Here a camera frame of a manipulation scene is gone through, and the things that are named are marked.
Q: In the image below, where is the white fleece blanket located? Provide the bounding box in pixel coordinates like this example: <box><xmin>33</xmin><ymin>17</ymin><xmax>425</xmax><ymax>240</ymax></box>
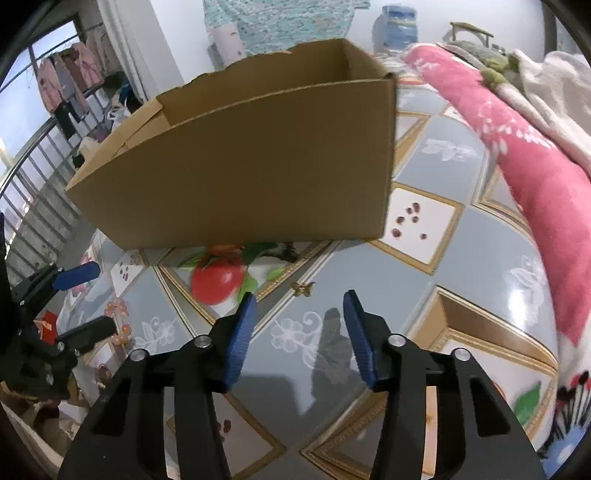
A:
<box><xmin>496</xmin><ymin>48</ymin><xmax>591</xmax><ymax>181</ymax></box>

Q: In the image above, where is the metal railing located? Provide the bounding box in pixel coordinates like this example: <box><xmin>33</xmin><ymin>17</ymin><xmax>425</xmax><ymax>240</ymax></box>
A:
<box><xmin>0</xmin><ymin>92</ymin><xmax>125</xmax><ymax>287</ymax></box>

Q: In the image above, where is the grey green blanket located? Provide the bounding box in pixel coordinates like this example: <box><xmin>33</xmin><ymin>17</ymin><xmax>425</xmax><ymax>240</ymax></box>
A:
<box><xmin>438</xmin><ymin>41</ymin><xmax>522</xmax><ymax>88</ymax></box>

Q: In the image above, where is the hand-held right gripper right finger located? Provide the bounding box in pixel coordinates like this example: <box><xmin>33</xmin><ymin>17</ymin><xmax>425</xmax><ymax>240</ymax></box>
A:
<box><xmin>342</xmin><ymin>290</ymin><xmax>546</xmax><ymax>480</ymax></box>

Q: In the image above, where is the red paper bag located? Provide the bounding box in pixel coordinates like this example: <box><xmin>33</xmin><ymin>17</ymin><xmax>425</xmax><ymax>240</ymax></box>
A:
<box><xmin>39</xmin><ymin>311</ymin><xmax>61</xmax><ymax>344</ymax></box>

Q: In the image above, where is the row of hanging clothes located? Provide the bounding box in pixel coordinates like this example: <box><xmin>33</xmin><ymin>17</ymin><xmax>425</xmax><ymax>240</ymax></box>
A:
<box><xmin>36</xmin><ymin>25</ymin><xmax>123</xmax><ymax>139</ymax></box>

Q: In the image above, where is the pink bead bracelet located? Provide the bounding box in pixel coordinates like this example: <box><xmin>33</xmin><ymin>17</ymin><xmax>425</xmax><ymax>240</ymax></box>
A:
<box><xmin>104</xmin><ymin>298</ymin><xmax>134</xmax><ymax>347</ymax></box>

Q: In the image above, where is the person's left forearm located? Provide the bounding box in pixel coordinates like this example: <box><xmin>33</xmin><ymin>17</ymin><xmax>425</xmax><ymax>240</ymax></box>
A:
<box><xmin>0</xmin><ymin>388</ymin><xmax>70</xmax><ymax>467</ymax></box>

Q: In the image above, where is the pink printed blanket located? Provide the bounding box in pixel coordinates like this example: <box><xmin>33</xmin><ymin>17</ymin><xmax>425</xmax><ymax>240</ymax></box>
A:
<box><xmin>402</xmin><ymin>44</ymin><xmax>591</xmax><ymax>462</ymax></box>

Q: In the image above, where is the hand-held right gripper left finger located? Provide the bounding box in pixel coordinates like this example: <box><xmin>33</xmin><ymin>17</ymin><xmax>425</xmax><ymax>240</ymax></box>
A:
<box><xmin>58</xmin><ymin>292</ymin><xmax>257</xmax><ymax>480</ymax></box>

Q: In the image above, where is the floral wall cloth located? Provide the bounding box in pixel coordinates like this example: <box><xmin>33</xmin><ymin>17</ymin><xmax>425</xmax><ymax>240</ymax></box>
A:
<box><xmin>203</xmin><ymin>0</ymin><xmax>370</xmax><ymax>58</ymax></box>

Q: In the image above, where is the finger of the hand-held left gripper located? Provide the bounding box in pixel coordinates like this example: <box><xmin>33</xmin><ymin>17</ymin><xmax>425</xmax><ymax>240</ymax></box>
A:
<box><xmin>18</xmin><ymin>316</ymin><xmax>116</xmax><ymax>400</ymax></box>
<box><xmin>10</xmin><ymin>261</ymin><xmax>101</xmax><ymax>306</ymax></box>

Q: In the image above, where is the fruit print tablecloth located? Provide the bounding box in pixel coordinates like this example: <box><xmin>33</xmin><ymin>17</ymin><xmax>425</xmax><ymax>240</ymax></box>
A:
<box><xmin>60</xmin><ymin>51</ymin><xmax>561</xmax><ymax>480</ymax></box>

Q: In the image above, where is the pile of clothes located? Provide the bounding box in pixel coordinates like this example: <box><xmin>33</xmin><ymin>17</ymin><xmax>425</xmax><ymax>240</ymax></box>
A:
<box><xmin>78</xmin><ymin>83</ymin><xmax>144</xmax><ymax>167</ymax></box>

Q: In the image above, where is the brown cardboard box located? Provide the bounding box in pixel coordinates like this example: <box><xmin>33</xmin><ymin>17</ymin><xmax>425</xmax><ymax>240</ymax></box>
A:
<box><xmin>65</xmin><ymin>38</ymin><xmax>398</xmax><ymax>250</ymax></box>

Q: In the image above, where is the wooden chair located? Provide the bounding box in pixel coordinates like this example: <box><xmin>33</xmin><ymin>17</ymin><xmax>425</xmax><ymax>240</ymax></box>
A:
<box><xmin>450</xmin><ymin>21</ymin><xmax>495</xmax><ymax>47</ymax></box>

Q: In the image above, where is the blue water jug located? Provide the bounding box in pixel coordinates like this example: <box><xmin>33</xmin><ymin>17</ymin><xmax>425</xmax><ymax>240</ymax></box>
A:
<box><xmin>372</xmin><ymin>4</ymin><xmax>419</xmax><ymax>54</ymax></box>

